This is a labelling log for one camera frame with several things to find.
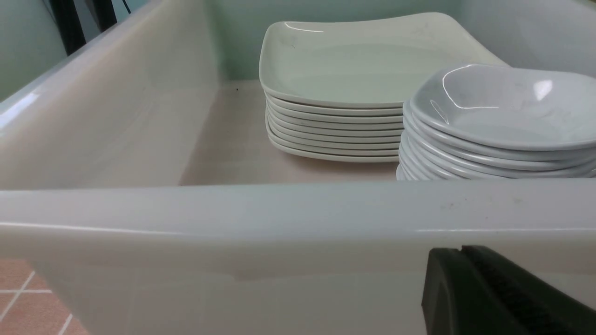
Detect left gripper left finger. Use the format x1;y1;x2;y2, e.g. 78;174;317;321
421;248;527;335

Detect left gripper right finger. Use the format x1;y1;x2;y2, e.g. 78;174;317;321
461;245;596;335

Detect top stacked square plate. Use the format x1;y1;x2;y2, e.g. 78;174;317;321
259;12;505;108

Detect stack of white bowls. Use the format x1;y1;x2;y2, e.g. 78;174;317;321
398;101;595;180

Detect stack of square plates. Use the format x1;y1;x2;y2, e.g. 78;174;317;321
265;93;404;163

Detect top stacked white bowl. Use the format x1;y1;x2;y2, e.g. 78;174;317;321
409;64;596;151

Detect large white plastic tub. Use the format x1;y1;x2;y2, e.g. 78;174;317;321
1;0;595;335

